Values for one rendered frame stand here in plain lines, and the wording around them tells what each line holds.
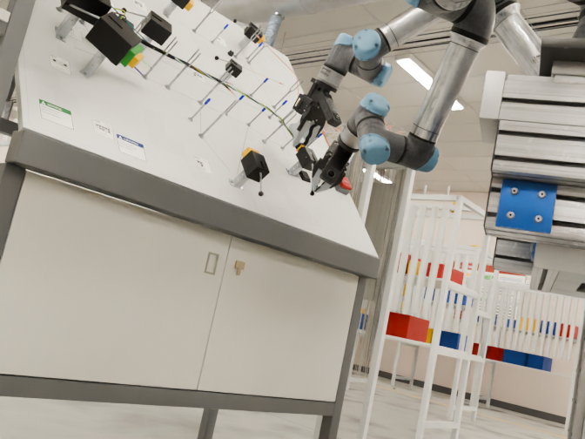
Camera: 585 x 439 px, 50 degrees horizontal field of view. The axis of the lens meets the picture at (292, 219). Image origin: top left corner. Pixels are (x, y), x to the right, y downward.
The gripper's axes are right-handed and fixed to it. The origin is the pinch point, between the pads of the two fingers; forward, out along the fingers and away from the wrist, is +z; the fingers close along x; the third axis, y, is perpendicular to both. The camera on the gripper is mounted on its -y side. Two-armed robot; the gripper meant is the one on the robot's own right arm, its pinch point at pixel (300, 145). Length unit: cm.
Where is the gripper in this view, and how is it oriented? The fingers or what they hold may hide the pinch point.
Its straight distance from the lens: 195.4
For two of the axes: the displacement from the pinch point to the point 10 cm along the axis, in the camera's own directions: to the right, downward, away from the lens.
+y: -6.3, -4.8, 6.1
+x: -6.3, -1.5, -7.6
